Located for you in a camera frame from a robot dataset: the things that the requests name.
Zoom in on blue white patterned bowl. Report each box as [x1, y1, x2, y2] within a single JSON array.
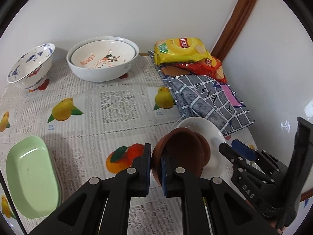
[[7, 43, 56, 90]]

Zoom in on red chips bag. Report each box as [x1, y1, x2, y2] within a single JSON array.
[[172, 56, 227, 83]]

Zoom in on white lemon print bowl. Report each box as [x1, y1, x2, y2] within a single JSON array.
[[70, 40, 135, 69]]

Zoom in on brown wooden door frame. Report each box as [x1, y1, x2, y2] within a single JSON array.
[[211, 0, 257, 61]]

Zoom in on large white bowl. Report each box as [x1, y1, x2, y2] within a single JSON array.
[[66, 36, 139, 82]]

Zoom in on green oval dish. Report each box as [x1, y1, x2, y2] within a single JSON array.
[[6, 136, 62, 219]]

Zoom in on brown small bowl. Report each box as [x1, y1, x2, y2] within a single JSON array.
[[151, 127, 211, 184]]

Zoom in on yellow chips bag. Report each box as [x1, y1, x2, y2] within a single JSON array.
[[154, 37, 212, 65]]

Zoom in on blue checkered cloth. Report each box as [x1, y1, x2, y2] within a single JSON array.
[[154, 65, 255, 136]]

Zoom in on white small plate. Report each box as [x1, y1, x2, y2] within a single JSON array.
[[177, 117, 228, 179]]

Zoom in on fruit print tablecloth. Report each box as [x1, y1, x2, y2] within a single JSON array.
[[0, 52, 258, 235]]

